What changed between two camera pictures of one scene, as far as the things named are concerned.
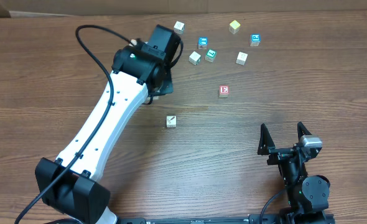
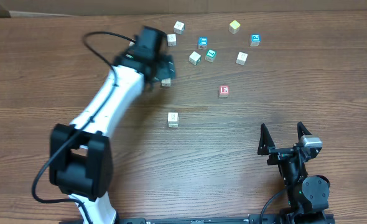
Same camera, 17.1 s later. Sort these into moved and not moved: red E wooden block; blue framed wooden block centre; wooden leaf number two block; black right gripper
Moved: wooden leaf number two block
Not moved: red E wooden block; black right gripper; blue framed wooden block centre
